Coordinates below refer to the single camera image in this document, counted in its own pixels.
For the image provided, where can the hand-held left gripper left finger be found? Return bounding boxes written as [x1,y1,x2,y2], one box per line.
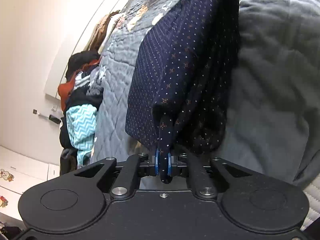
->
[75,149,161,200]

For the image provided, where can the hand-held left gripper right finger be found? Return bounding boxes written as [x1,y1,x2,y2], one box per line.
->
[167,152,252,198]

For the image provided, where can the navy dotted sweater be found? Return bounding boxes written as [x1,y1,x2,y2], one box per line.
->
[125,0,240,184]

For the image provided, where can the grey quilted bedspread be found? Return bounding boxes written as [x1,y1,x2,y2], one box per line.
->
[89,0,198,190]

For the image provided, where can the turquoise zigzag towel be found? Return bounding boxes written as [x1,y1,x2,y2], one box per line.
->
[65,104,98,167]

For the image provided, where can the brown coat pile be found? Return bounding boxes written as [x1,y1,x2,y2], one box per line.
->
[59,147,78,175]

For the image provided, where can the black garment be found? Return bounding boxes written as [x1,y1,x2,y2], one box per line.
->
[59,87,103,150]

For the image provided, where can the pale patterned garment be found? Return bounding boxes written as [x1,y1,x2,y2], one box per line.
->
[74,65,105,97]

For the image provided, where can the black hairbrush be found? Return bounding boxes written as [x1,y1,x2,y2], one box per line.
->
[37,114,62,125]

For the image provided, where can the rust orange garment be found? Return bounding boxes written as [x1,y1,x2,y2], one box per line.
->
[57,57,103,112]

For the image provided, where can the white wardrobe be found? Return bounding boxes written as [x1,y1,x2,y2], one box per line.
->
[0,145,60,220]

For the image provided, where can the black puffy jacket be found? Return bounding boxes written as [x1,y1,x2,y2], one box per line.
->
[65,51,100,79]

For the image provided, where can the folded beige brown blankets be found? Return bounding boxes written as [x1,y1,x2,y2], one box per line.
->
[84,10,120,54]

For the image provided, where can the white headboard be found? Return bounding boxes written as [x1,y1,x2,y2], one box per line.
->
[44,0,133,100]

